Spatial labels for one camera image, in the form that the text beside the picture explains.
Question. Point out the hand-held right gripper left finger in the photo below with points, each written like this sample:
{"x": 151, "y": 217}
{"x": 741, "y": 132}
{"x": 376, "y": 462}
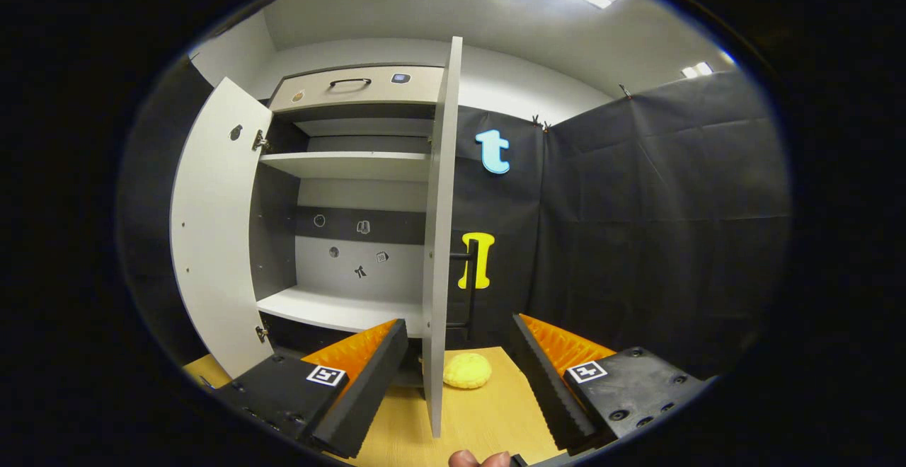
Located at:
{"x": 368, "y": 382}

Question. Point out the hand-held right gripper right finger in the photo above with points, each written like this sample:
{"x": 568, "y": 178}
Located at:
{"x": 545, "y": 382}

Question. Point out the white cabinet door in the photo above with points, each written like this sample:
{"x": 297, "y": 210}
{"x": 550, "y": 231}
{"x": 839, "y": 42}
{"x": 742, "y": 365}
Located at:
{"x": 440, "y": 240}
{"x": 212, "y": 240}

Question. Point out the white cabinet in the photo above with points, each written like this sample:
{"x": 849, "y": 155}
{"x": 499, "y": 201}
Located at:
{"x": 354, "y": 194}

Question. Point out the white cabinet shelf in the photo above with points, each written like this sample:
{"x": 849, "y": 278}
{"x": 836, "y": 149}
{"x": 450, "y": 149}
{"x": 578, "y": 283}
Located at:
{"x": 333, "y": 309}
{"x": 347, "y": 165}

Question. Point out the metal door hinge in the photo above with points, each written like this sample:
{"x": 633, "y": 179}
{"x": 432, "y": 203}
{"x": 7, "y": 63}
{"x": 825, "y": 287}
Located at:
{"x": 260, "y": 141}
{"x": 262, "y": 333}

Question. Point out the yellow lumpy round object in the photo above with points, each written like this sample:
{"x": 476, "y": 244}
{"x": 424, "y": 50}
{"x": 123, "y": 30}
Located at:
{"x": 467, "y": 370}

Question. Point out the black binder clip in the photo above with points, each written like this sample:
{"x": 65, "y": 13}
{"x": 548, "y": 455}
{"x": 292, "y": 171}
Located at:
{"x": 539, "y": 122}
{"x": 624, "y": 90}

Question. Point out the small ceiling light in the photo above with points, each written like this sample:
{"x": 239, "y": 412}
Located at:
{"x": 696, "y": 69}

